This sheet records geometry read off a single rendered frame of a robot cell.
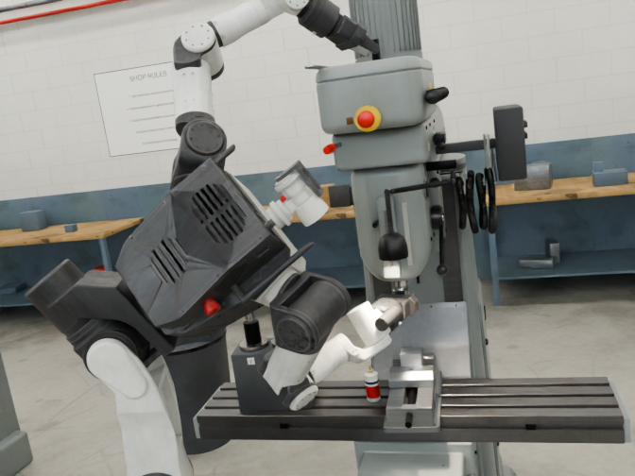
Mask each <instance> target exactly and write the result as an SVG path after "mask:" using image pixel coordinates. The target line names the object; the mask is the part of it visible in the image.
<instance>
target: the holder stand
mask: <svg viewBox="0 0 635 476"><path fill-rule="evenodd" d="M261 338H262V342H261V343H259V344H256V345H248V344H247V343H246V339H245V340H241V341H240V342H239V344H238V345H237V347H236V348H235V350H234V352H233V353H232V355H231V358H232V368H233V374H234V379H235V385H236V391H237V396H238V401H239V407H240V412H241V413H249V412H265V411H281V410H291V409H290V408H286V407H285V406H284V405H283V399H282V397H281V396H280V395H277V394H276V393H275V391H274V390H273V389H272V387H271V386H270V385H269V383H268V382H267V381H266V380H265V379H264V378H263V377H262V375H261V374H260V373H259V371H258V367H259V365H260V363H261V362H262V359H263V357H264V355H266V354H267V353H269V352H271V351H272V350H274V349H275V348H276V345H275V340H274V338H266V337H263V336H261ZM314 399H315V398H313V399H312V400H311V401H310V402H309V403H308V404H306V405H305V406H304V407H302V408H301V409H311V408H312V406H313V402H314Z"/></svg>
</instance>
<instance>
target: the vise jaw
mask: <svg viewBox="0 0 635 476"><path fill-rule="evenodd" d="M388 382H389V388H406V387H434V383H435V373H434V366H433V365H415V366H391V367H390V369H389V372H388Z"/></svg>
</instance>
